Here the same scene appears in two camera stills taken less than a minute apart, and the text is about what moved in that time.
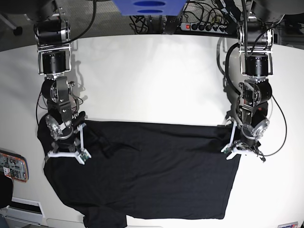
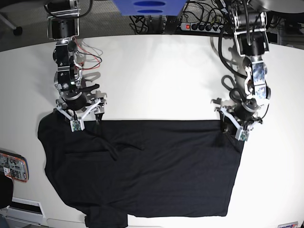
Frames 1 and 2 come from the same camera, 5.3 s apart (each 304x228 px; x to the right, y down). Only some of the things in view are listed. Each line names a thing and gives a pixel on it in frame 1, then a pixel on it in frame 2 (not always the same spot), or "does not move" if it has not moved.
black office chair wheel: (18, 31) does not move
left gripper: (71, 144) -> (78, 105)
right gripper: (247, 144) -> (242, 111)
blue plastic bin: (156, 8) does not move
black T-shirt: (157, 170) does not move
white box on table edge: (26, 211) does not move
